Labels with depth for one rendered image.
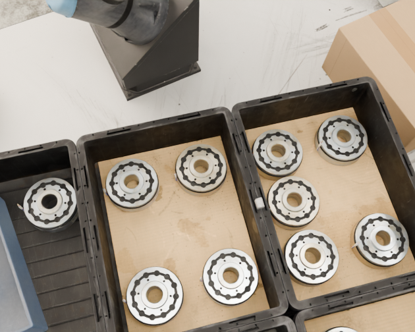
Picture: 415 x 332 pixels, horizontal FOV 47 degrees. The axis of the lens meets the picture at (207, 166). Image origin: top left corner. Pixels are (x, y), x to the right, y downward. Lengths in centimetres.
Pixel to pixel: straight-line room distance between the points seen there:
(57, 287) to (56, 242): 9
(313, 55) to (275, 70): 11
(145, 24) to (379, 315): 73
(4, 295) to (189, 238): 37
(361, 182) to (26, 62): 86
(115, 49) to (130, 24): 14
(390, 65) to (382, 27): 10
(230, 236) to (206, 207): 7
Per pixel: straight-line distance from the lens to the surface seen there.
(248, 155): 90
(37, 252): 99
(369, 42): 117
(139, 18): 103
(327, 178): 102
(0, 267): 74
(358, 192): 103
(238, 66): 126
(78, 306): 95
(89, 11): 97
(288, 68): 128
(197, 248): 94
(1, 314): 73
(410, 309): 101
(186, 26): 108
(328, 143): 101
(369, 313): 98
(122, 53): 114
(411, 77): 116
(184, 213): 96
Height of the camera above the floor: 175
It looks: 68 degrees down
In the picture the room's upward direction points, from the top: 4 degrees clockwise
